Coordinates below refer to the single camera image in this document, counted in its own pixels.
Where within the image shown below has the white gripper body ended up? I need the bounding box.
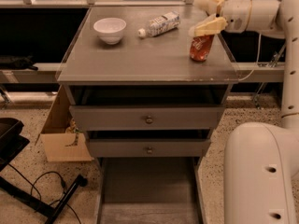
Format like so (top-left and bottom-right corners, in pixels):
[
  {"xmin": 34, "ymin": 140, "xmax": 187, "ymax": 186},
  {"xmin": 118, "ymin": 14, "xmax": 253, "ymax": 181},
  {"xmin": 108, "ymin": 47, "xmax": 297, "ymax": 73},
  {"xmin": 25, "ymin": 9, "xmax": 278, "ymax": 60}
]
[{"xmin": 221, "ymin": 0, "xmax": 251, "ymax": 34}]

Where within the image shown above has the black floor cable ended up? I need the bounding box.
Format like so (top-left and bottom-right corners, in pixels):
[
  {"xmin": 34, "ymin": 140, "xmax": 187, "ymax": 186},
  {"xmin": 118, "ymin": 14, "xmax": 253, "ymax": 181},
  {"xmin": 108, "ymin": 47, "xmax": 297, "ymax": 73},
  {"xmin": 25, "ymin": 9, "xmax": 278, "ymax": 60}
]
[{"xmin": 7, "ymin": 163, "xmax": 82, "ymax": 224}]

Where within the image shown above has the white ceramic bowl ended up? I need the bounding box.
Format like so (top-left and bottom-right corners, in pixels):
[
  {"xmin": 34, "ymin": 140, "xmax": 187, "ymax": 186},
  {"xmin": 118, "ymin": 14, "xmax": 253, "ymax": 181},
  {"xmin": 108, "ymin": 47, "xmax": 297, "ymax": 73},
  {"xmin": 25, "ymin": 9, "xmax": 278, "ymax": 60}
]
[{"xmin": 93, "ymin": 18, "xmax": 126, "ymax": 45}]

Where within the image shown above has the red coke can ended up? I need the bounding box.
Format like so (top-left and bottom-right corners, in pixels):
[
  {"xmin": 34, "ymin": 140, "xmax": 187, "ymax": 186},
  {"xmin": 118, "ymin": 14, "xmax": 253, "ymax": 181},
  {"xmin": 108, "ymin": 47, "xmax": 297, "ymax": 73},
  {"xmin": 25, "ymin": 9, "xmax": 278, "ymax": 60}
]
[{"xmin": 190, "ymin": 35, "xmax": 214, "ymax": 62}]

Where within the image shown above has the black chair base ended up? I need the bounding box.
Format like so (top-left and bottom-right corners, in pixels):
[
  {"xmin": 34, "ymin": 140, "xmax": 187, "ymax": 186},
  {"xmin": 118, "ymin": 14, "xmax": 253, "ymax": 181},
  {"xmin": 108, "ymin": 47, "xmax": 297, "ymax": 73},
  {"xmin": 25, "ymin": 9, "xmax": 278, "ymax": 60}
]
[{"xmin": 0, "ymin": 118, "xmax": 91, "ymax": 224}]

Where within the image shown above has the grey top drawer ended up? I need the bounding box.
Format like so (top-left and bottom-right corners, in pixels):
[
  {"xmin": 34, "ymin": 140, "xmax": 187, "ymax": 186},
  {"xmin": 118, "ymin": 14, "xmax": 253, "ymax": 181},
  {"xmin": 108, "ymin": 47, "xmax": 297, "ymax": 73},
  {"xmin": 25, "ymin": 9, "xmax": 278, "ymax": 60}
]
[{"xmin": 69, "ymin": 105, "xmax": 224, "ymax": 131}]

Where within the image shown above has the clear plastic water bottle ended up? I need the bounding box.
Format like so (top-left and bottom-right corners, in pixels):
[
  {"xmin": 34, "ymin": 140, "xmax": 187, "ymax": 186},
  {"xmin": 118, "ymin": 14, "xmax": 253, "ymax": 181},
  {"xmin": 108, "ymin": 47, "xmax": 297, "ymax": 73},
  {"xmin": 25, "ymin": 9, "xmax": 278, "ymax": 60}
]
[{"xmin": 138, "ymin": 11, "xmax": 180, "ymax": 38}]

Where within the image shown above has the white hanging cable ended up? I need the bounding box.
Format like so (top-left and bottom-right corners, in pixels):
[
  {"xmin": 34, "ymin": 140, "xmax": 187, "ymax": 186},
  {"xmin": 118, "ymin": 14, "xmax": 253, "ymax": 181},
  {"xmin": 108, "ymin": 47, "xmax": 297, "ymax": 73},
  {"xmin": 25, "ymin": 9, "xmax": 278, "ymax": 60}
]
[{"xmin": 238, "ymin": 32, "xmax": 263, "ymax": 82}]

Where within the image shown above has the black cloth on ledge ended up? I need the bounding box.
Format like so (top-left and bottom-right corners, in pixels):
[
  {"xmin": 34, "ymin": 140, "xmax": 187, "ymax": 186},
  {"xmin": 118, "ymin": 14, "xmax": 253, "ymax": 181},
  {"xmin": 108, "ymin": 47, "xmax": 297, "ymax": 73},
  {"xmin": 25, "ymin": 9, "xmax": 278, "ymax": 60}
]
[{"xmin": 0, "ymin": 56, "xmax": 37, "ymax": 70}]

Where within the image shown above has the grey drawer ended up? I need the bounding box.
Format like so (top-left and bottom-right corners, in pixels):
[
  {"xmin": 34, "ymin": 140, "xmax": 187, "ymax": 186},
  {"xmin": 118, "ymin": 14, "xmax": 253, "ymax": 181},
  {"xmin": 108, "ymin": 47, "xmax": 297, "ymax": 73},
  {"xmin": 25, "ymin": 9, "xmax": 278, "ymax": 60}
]
[
  {"xmin": 87, "ymin": 139, "xmax": 210, "ymax": 158},
  {"xmin": 95, "ymin": 157, "xmax": 206, "ymax": 224},
  {"xmin": 69, "ymin": 105, "xmax": 224, "ymax": 131}
]

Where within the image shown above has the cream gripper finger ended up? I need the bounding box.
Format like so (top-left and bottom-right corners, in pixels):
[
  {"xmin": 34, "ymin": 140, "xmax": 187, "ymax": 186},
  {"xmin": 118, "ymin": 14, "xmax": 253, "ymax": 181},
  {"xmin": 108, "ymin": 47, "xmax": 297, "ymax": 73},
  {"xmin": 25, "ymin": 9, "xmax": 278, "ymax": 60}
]
[
  {"xmin": 194, "ymin": 0, "xmax": 224, "ymax": 15},
  {"xmin": 188, "ymin": 14, "xmax": 228, "ymax": 37}
]

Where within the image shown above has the grey drawer cabinet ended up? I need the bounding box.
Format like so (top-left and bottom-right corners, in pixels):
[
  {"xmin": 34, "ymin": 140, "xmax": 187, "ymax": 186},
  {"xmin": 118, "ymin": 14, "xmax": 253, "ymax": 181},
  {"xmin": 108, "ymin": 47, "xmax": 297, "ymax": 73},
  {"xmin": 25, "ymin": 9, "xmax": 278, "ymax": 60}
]
[{"xmin": 55, "ymin": 5, "xmax": 240, "ymax": 224}]

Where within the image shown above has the brown cardboard box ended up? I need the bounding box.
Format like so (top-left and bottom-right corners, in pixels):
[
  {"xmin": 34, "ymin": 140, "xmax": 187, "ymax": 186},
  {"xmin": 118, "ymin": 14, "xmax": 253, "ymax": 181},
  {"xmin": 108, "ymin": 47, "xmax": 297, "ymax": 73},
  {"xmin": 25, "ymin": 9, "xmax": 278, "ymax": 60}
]
[{"xmin": 40, "ymin": 87, "xmax": 93, "ymax": 162}]

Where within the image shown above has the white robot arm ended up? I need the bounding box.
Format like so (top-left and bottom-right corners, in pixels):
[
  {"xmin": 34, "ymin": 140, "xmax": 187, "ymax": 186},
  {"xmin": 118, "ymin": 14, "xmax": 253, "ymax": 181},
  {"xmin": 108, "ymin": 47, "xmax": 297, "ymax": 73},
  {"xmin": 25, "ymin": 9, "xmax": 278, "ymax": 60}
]
[{"xmin": 189, "ymin": 0, "xmax": 299, "ymax": 224}]

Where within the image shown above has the grey middle drawer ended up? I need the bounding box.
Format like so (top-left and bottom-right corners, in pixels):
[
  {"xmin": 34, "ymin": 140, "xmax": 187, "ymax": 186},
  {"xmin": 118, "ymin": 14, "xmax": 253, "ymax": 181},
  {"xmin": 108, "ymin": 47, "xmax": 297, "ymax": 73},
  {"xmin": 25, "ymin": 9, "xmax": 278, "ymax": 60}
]
[{"xmin": 87, "ymin": 139, "xmax": 210, "ymax": 158}]

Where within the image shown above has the grey bottom drawer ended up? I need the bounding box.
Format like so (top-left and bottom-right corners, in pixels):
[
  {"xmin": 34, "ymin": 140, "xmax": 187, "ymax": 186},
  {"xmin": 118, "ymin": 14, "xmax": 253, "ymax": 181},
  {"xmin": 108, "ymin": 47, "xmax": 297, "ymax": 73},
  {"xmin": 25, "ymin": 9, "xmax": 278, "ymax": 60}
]
[{"xmin": 95, "ymin": 157, "xmax": 206, "ymax": 224}]

